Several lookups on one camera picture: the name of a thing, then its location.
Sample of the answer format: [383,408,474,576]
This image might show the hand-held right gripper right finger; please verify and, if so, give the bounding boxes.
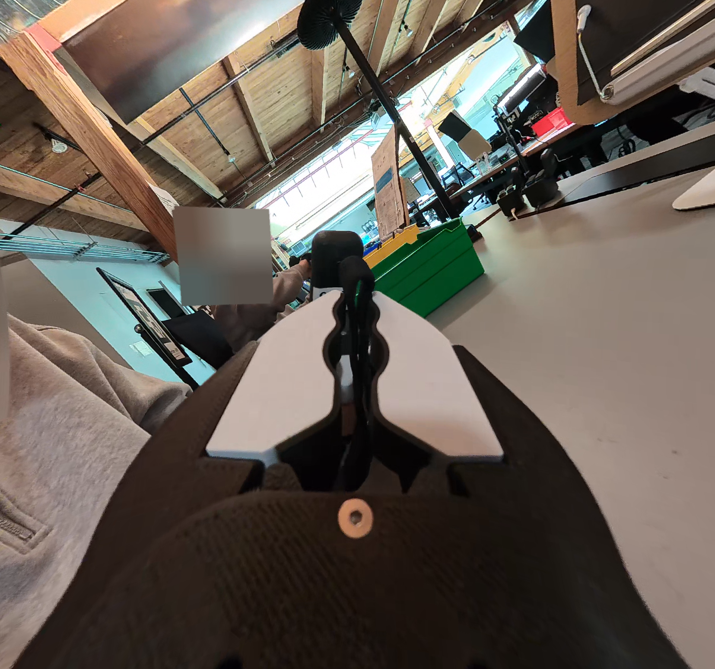
[370,291,505,463]

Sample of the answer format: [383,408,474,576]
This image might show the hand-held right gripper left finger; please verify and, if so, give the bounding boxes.
[206,291,344,466]

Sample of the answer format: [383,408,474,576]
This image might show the black braided cable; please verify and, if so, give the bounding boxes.
[334,256,376,491]

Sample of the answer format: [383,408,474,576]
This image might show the yellow plastic bin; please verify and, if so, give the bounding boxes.
[362,226,421,268]

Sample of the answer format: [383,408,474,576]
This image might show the cardboard sheet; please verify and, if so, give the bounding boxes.
[370,124,411,234]

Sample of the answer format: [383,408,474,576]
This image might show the green plastic bin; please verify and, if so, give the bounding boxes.
[369,217,486,318]

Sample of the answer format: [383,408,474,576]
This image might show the black framed poster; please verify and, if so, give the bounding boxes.
[96,267,199,391]

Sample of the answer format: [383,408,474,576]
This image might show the black and white light reflector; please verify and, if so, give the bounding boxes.
[437,111,492,159]

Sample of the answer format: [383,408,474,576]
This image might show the person's grey sweatshirt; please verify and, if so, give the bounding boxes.
[0,314,193,669]

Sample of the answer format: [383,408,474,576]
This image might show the large black power adapter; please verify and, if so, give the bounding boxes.
[525,147,559,209]

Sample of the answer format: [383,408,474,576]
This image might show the black floor lamp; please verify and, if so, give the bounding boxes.
[296,0,484,242]

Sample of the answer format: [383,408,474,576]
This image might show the white light bar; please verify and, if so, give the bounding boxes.
[494,63,548,117]

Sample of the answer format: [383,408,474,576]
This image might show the red plastic bin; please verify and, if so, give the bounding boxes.
[531,108,576,139]

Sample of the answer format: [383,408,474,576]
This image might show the black desk mat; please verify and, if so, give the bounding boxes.
[511,144,715,219]

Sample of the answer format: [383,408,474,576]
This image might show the white stand base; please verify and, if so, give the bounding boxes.
[672,169,715,212]

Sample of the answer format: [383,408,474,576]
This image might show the white roller tube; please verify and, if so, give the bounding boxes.
[600,27,715,106]

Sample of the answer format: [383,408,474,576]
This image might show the dark panel with wooden edge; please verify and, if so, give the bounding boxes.
[546,0,715,125]

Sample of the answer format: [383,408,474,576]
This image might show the metal wire bracket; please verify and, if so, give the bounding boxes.
[575,4,612,100]

